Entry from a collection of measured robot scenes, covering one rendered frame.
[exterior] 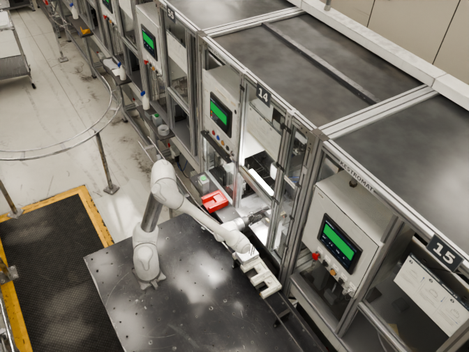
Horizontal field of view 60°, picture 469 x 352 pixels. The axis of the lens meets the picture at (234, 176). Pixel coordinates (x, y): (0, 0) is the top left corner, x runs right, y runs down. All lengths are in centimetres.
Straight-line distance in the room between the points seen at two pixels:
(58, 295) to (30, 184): 143
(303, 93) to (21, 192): 335
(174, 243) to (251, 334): 87
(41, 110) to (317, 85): 417
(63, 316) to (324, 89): 269
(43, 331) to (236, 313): 163
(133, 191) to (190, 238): 145
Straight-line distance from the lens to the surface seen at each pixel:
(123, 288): 296
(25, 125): 559
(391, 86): 238
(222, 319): 278
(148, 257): 272
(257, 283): 271
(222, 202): 294
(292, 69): 235
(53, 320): 374
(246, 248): 256
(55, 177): 476
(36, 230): 432
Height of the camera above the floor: 319
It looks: 45 degrees down
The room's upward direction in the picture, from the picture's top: 3 degrees clockwise
